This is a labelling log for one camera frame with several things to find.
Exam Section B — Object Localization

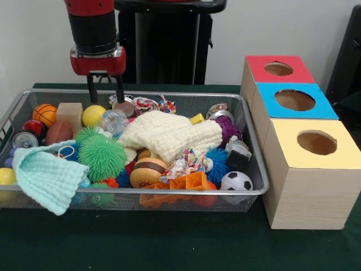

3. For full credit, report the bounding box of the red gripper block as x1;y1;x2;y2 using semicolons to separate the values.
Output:
70;46;127;105

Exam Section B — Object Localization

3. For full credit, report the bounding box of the yellow ball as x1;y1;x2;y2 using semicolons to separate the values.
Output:
82;105;107;128

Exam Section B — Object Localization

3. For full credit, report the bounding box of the cream yellow cloth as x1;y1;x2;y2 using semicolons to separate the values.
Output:
118;110;223;165

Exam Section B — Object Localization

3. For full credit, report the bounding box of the mint green cloth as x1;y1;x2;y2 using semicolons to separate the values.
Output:
12;139;90;217

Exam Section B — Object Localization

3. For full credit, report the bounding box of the clear shallow bin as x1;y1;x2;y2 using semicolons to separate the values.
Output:
0;89;270;213

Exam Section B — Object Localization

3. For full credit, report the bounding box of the wooden box with three holes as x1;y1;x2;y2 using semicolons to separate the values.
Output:
240;55;361;230

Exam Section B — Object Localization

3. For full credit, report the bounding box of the pale wooden block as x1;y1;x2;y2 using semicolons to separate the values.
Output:
55;102;85;135

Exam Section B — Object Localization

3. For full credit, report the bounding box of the small orange basketball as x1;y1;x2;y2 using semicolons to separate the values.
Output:
32;104;58;128

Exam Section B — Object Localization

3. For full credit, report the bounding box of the small green spiky ball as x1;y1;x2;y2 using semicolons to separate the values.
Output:
76;128;128;183

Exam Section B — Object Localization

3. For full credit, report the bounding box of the toy burger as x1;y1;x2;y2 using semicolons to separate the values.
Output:
129;158;169;189

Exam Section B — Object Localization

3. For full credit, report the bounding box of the colourful dotted packet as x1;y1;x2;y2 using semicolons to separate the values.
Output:
160;148;214;184

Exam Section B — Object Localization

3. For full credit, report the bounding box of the orange plastic toy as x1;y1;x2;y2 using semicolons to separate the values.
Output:
139;171;211;208

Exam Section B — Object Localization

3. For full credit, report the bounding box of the black and white soccer ball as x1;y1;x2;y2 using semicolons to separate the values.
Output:
220;171;254;195

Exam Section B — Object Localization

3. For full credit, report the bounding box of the dark green table cloth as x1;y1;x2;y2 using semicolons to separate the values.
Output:
0;83;361;271

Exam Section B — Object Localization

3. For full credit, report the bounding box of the black stand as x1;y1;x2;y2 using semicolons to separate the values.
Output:
326;5;361;113

